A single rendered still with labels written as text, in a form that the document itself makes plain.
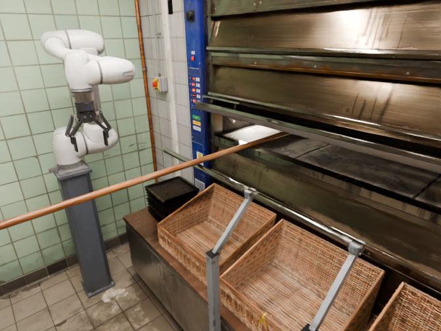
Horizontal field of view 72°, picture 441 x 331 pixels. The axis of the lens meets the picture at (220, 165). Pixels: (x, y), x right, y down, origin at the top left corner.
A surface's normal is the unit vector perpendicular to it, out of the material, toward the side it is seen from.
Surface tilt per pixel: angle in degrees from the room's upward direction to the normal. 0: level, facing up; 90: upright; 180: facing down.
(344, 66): 90
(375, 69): 90
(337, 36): 70
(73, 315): 0
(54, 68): 90
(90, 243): 90
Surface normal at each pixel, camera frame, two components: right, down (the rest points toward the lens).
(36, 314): -0.02, -0.92
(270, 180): -0.72, -0.07
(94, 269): 0.62, 0.30
